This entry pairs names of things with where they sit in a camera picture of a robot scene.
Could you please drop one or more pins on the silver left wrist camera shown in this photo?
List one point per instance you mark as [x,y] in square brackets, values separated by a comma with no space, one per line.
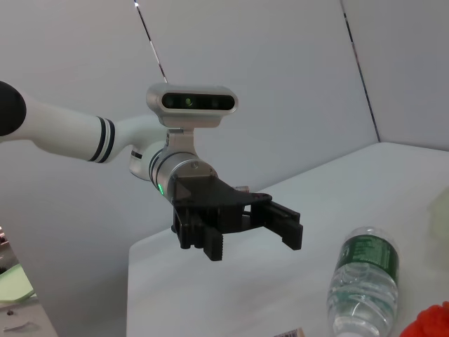
[196,102]

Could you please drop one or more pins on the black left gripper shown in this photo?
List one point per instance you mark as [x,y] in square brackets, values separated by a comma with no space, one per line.
[210,203]

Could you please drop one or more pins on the tan eraser with barcode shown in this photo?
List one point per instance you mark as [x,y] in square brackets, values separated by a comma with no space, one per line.
[289,333]

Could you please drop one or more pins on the clear green-label water bottle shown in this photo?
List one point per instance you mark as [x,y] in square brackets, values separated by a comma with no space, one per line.
[365,281]

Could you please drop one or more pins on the grey side table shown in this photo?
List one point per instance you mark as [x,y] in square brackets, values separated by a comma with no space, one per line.
[24,321]

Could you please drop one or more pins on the pale green board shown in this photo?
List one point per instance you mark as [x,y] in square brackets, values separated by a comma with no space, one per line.
[14,286]

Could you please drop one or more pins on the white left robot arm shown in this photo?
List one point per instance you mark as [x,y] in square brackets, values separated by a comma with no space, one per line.
[63,130]

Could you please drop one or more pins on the red-orange fruit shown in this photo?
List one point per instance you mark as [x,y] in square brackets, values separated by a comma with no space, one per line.
[431,323]

